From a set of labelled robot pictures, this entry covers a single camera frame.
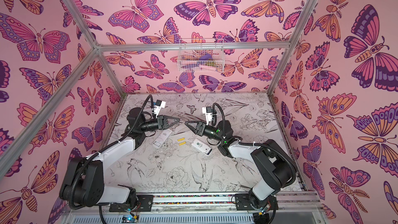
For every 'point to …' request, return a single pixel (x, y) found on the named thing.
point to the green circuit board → (128, 219)
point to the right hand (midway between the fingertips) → (186, 123)
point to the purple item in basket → (205, 57)
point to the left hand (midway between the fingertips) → (179, 121)
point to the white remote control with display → (202, 146)
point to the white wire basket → (190, 50)
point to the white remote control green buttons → (162, 136)
